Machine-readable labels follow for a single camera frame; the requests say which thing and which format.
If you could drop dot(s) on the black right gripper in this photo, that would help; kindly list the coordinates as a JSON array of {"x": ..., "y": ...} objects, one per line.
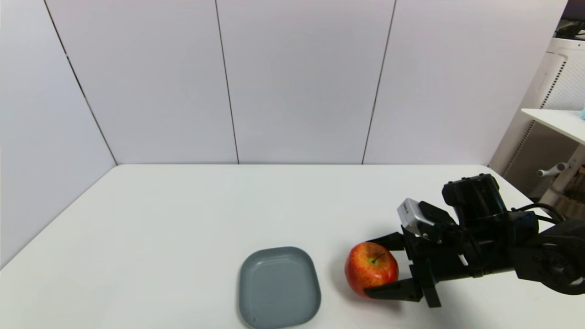
[{"x": 438, "y": 258}]

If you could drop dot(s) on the red apple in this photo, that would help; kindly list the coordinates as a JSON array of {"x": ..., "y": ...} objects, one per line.
[{"x": 370, "y": 270}]

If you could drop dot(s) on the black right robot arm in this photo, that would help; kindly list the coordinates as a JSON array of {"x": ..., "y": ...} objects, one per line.
[{"x": 525, "y": 246}]

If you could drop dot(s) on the grey-blue square plate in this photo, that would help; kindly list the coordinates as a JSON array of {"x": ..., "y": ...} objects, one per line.
[{"x": 279, "y": 288}]

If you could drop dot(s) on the white desk top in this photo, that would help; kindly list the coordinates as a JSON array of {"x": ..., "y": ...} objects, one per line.
[{"x": 560, "y": 122}]

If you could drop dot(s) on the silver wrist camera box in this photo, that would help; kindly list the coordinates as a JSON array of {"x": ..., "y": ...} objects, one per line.
[{"x": 412, "y": 214}]

